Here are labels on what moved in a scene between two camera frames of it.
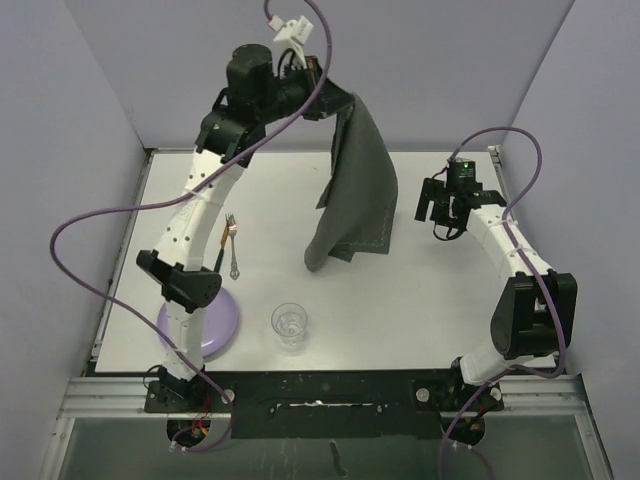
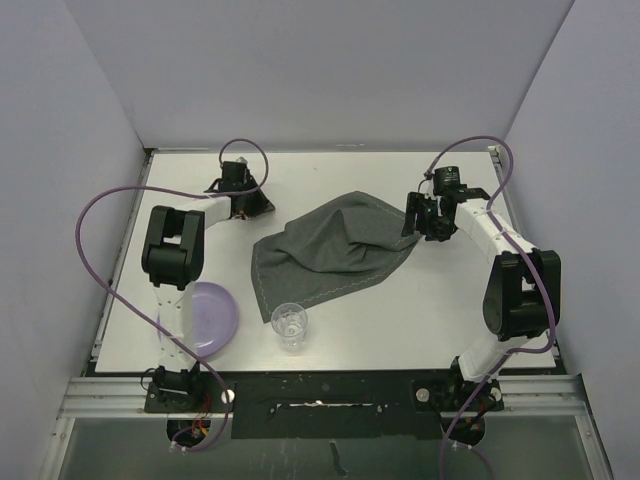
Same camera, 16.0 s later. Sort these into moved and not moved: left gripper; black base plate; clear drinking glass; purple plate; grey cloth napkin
Moved: grey cloth napkin; left gripper
Not moved: clear drinking glass; purple plate; black base plate
